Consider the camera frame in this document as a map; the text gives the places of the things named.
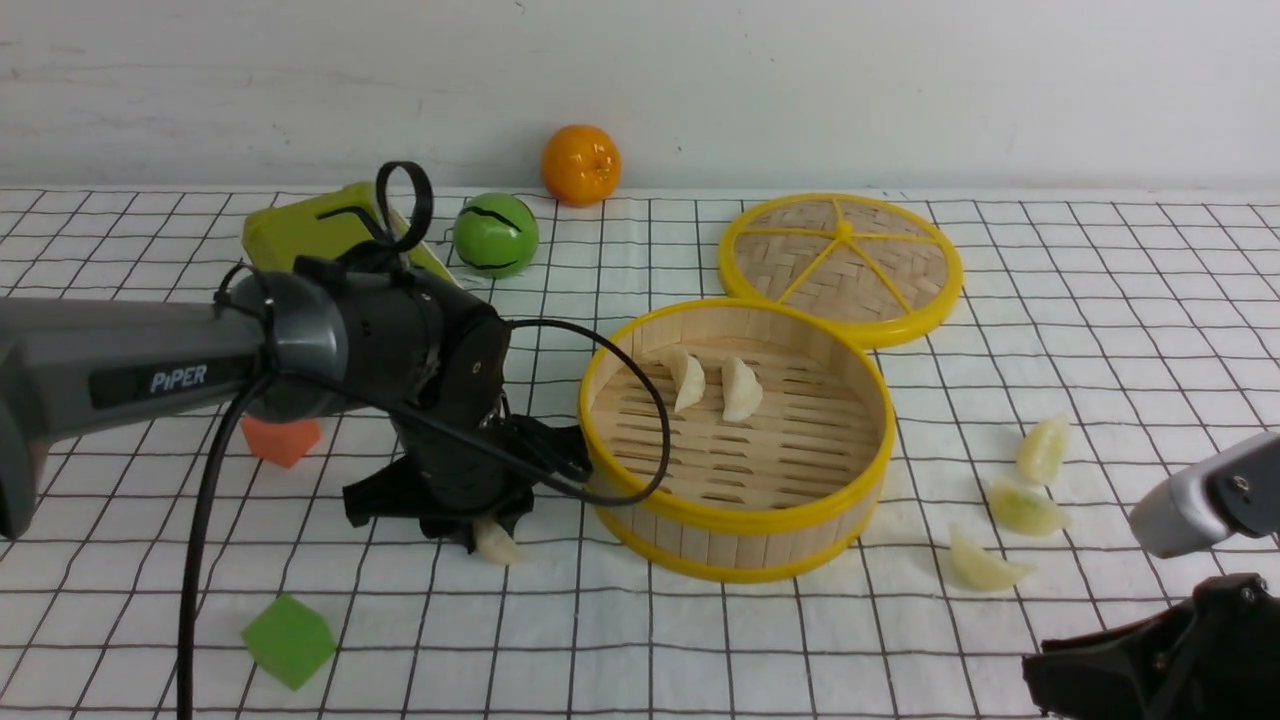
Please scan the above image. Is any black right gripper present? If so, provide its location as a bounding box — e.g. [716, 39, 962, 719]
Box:
[1021, 573, 1279, 719]

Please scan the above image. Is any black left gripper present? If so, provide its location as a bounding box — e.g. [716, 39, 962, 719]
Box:
[343, 415, 593, 553]

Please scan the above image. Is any pale dumpling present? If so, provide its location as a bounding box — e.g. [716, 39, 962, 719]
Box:
[948, 523, 1037, 593]
[472, 518, 526, 566]
[721, 357, 764, 423]
[657, 346, 707, 415]

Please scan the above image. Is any greenish dumpling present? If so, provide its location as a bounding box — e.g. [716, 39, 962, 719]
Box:
[1015, 414, 1071, 486]
[987, 479, 1071, 537]

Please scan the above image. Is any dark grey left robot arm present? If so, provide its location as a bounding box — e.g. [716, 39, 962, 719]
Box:
[1, 258, 593, 539]

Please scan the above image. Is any bamboo steamer tray yellow rim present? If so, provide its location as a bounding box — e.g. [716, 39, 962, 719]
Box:
[596, 299, 896, 583]

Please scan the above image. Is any bamboo steamer lid yellow rim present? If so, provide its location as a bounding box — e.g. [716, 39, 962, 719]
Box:
[718, 192, 964, 348]

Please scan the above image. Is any orange foam cube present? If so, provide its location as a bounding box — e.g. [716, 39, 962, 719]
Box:
[239, 416, 321, 469]

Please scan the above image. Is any green foam cube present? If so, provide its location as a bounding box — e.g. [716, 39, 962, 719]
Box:
[241, 593, 337, 691]

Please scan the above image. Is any green ball black stripe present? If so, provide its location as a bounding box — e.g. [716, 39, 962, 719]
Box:
[452, 192, 541, 279]

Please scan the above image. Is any white grid tablecloth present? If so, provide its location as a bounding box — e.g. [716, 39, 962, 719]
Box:
[1, 183, 1279, 719]

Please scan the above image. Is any green lid white lunchbox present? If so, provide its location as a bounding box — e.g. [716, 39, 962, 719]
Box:
[242, 181, 457, 284]

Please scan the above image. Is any orange toy fruit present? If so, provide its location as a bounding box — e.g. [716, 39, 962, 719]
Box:
[540, 124, 622, 208]

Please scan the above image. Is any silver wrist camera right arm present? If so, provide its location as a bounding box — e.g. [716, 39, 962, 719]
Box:
[1128, 430, 1279, 559]

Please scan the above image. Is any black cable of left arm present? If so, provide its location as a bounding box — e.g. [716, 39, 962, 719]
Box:
[175, 160, 673, 720]

